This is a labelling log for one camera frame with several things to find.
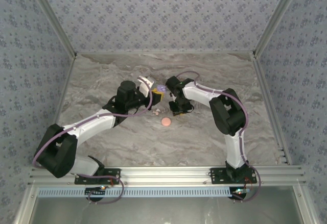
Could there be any slanted aluminium frame post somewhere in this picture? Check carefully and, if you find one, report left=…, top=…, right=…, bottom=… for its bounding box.
left=252, top=0, right=306, bottom=57

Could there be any grey sheet metal panel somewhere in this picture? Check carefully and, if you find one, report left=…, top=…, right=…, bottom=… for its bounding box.
left=14, top=185, right=320, bottom=224

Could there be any slotted pale cable duct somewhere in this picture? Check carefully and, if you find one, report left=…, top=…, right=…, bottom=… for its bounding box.
left=37, top=187, right=235, bottom=198

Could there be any wide aluminium frame rail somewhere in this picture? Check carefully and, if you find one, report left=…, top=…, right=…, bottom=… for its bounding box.
left=28, top=166, right=307, bottom=186

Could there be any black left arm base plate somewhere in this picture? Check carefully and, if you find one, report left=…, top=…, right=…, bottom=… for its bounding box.
left=74, top=168, right=121, bottom=185

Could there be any black controller board with LED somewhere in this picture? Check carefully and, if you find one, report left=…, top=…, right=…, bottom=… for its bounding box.
left=85, top=187, right=107, bottom=197
left=230, top=187, right=250, bottom=200

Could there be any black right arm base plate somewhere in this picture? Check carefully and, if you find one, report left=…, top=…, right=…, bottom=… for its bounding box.
left=209, top=167, right=258, bottom=185

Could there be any thin aluminium side rail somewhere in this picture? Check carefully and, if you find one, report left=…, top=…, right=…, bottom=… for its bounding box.
left=38, top=53, right=78, bottom=168

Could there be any broad aluminium side rail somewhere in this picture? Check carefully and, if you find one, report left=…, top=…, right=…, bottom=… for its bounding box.
left=251, top=52, right=293, bottom=166

